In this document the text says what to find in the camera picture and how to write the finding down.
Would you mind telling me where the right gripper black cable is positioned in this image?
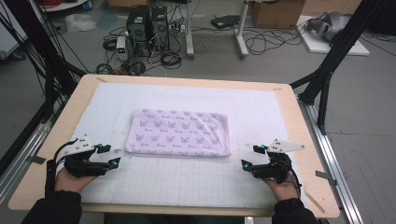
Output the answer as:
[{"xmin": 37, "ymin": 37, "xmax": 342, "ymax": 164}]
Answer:
[{"xmin": 288, "ymin": 167, "xmax": 303, "ymax": 200}]

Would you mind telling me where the loose black floor cable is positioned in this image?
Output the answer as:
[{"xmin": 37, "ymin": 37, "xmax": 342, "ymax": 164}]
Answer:
[{"xmin": 242, "ymin": 26, "xmax": 304, "ymax": 56}]

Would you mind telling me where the clear plastic bag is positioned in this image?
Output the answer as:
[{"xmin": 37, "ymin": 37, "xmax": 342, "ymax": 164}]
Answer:
[{"xmin": 64, "ymin": 12, "xmax": 97, "ymax": 33}]

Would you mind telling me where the white floor board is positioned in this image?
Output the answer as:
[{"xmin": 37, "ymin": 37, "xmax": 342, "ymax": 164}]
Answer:
[{"xmin": 295, "ymin": 14, "xmax": 371, "ymax": 57}]

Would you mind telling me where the black computer tower round fan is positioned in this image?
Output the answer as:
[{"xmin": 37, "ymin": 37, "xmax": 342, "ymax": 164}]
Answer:
[{"xmin": 150, "ymin": 5, "xmax": 171, "ymax": 52}]

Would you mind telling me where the brown cardboard box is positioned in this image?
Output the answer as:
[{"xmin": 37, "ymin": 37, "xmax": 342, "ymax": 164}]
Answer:
[{"xmin": 250, "ymin": 0, "xmax": 306, "ymax": 30}]

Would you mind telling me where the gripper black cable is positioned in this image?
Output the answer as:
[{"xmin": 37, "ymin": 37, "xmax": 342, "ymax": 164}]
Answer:
[
  {"xmin": 288, "ymin": 167, "xmax": 303, "ymax": 200},
  {"xmin": 45, "ymin": 139, "xmax": 78, "ymax": 197}
]

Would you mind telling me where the large black computer tower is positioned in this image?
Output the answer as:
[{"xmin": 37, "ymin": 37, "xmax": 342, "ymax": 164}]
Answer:
[{"xmin": 125, "ymin": 4, "xmax": 152, "ymax": 58}]

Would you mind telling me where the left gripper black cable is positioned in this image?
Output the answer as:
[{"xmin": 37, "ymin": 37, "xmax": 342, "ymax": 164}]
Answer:
[{"xmin": 45, "ymin": 139, "xmax": 78, "ymax": 197}]

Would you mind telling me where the white desk leg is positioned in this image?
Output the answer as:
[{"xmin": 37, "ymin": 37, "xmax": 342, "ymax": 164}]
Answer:
[
  {"xmin": 234, "ymin": 0, "xmax": 250, "ymax": 60},
  {"xmin": 185, "ymin": 0, "xmax": 195, "ymax": 60}
]

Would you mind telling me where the person's left hand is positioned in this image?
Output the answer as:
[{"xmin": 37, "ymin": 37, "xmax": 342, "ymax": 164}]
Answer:
[{"xmin": 54, "ymin": 167, "xmax": 99, "ymax": 194}]

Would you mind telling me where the person's right hand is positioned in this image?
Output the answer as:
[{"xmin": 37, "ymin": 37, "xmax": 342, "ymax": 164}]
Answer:
[{"xmin": 262, "ymin": 174, "xmax": 301, "ymax": 202}]

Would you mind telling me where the white power supply unit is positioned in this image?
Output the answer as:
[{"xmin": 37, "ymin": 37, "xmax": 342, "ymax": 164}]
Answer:
[{"xmin": 116, "ymin": 35, "xmax": 129, "ymax": 62}]

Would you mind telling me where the grey headset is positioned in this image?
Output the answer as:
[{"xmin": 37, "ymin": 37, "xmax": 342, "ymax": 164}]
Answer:
[{"xmin": 305, "ymin": 11, "xmax": 351, "ymax": 43}]

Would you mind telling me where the lilac towel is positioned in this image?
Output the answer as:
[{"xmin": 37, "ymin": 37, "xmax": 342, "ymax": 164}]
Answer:
[{"xmin": 124, "ymin": 108, "xmax": 232, "ymax": 158}]

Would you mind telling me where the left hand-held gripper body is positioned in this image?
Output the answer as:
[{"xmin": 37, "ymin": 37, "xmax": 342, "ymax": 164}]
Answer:
[{"xmin": 64, "ymin": 133, "xmax": 108, "ymax": 179}]

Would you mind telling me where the aluminium rail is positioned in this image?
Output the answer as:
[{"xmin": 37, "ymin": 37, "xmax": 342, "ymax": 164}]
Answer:
[
  {"xmin": 0, "ymin": 102, "xmax": 64, "ymax": 203},
  {"xmin": 297, "ymin": 96, "xmax": 365, "ymax": 224}
]

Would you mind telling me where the coiled black cable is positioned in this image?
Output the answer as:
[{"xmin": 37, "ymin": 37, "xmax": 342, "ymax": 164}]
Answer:
[{"xmin": 160, "ymin": 50, "xmax": 183, "ymax": 70}]

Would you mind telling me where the black flat device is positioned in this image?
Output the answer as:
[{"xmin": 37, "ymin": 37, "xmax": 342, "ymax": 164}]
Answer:
[{"xmin": 210, "ymin": 14, "xmax": 241, "ymax": 30}]

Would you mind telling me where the black metal stand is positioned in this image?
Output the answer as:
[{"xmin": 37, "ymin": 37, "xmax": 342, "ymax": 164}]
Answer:
[
  {"xmin": 289, "ymin": 0, "xmax": 387, "ymax": 135},
  {"xmin": 0, "ymin": 0, "xmax": 88, "ymax": 125}
]

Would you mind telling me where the thin wooden strip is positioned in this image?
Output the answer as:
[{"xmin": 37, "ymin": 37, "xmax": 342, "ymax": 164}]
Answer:
[{"xmin": 303, "ymin": 188, "xmax": 326, "ymax": 215}]

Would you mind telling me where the white grid foam mat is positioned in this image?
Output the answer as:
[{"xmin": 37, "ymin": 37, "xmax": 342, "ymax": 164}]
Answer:
[{"xmin": 69, "ymin": 81, "xmax": 309, "ymax": 209}]

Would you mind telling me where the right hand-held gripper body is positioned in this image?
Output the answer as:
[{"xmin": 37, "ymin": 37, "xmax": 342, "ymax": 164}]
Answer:
[{"xmin": 252, "ymin": 138, "xmax": 306, "ymax": 184}]

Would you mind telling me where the black tape strip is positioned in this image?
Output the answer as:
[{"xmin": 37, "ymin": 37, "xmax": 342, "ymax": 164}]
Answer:
[
  {"xmin": 315, "ymin": 170, "xmax": 338, "ymax": 187},
  {"xmin": 26, "ymin": 154, "xmax": 47, "ymax": 165}
]

